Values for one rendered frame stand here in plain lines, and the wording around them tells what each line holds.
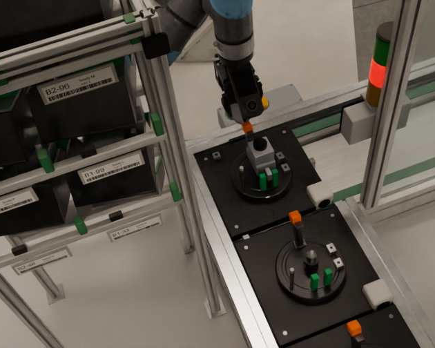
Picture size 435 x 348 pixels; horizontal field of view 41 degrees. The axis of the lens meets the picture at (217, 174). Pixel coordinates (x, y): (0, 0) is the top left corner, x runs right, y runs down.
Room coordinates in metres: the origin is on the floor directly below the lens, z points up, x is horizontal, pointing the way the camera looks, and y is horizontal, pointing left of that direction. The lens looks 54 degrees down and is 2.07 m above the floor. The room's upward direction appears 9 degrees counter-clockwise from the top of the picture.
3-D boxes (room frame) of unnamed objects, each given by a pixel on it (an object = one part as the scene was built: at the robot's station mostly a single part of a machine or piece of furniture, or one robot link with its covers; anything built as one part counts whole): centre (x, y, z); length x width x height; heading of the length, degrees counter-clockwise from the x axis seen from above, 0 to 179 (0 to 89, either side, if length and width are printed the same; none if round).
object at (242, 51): (0.88, -0.07, 1.28); 0.08 x 0.08 x 0.05
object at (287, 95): (1.00, -0.13, 0.93); 0.21 x 0.07 x 0.06; 103
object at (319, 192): (0.70, -0.22, 0.97); 0.05 x 0.05 x 0.04; 13
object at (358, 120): (0.70, -0.31, 1.29); 0.12 x 0.05 x 0.25; 103
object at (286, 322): (0.52, -0.16, 1.01); 0.24 x 0.24 x 0.13; 13
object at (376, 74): (0.70, -0.31, 1.33); 0.05 x 0.05 x 0.05
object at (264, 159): (0.76, -0.10, 1.06); 0.08 x 0.04 x 0.07; 13
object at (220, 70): (0.89, -0.07, 1.20); 0.09 x 0.08 x 0.12; 13
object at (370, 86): (0.70, -0.31, 1.28); 0.05 x 0.05 x 0.05
